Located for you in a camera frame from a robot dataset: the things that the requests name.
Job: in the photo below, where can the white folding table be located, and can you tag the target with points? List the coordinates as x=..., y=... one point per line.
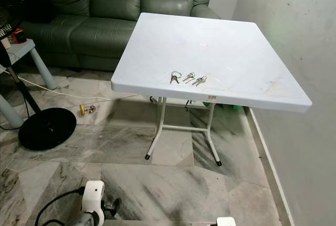
x=215, y=52

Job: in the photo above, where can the red and black small object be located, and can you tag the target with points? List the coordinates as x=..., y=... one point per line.
x=19, y=36

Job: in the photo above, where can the bunch of silver keys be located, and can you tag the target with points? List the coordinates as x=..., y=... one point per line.
x=199, y=81

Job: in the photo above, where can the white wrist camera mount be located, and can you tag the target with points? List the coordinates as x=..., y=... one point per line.
x=93, y=193
x=226, y=222

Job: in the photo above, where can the yellow and red small toy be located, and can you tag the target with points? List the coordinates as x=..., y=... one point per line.
x=83, y=109

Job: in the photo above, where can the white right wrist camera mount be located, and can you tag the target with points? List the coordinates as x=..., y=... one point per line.
x=226, y=222

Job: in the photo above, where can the black standing fan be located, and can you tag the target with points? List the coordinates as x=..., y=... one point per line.
x=47, y=129

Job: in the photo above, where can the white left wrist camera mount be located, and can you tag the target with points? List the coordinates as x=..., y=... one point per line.
x=93, y=193

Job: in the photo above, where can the green leather sofa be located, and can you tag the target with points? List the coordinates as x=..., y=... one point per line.
x=100, y=31

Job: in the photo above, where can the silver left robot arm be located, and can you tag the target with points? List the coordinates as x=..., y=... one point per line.
x=85, y=221

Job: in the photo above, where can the small grey side table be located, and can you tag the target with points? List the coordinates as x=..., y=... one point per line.
x=22, y=49

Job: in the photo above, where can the green object under table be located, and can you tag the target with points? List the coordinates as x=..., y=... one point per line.
x=235, y=107

